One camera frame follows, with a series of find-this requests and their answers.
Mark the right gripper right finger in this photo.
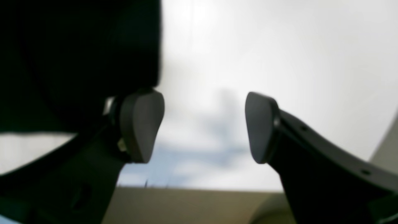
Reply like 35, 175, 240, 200
245, 92, 398, 224

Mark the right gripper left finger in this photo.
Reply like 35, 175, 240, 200
0, 90, 165, 224

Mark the black T-shirt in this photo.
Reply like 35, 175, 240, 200
0, 0, 161, 133

